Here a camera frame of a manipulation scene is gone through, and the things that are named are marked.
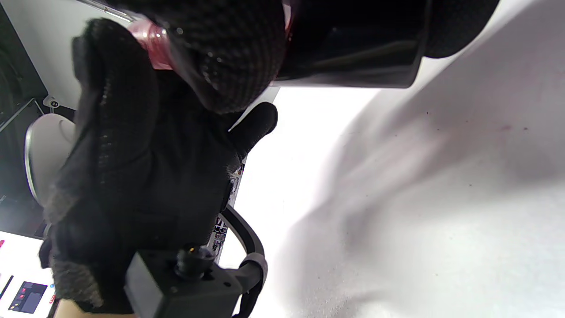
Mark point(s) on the person's left hand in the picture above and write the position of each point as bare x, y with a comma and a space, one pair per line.
145, 168

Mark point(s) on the person's right hand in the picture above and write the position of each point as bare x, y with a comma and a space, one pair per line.
229, 57

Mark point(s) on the clear soy sauce bottle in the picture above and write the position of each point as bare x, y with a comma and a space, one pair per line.
353, 53

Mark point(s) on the thin metal rod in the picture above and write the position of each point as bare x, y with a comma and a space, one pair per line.
110, 12

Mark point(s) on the metal tripod stand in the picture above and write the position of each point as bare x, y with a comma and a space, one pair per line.
22, 115

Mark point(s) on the bright computer screen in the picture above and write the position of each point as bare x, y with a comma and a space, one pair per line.
17, 265

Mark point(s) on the small white camera device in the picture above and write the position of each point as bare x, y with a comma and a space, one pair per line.
54, 103

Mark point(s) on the black left wrist camera module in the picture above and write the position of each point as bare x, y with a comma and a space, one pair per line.
176, 291

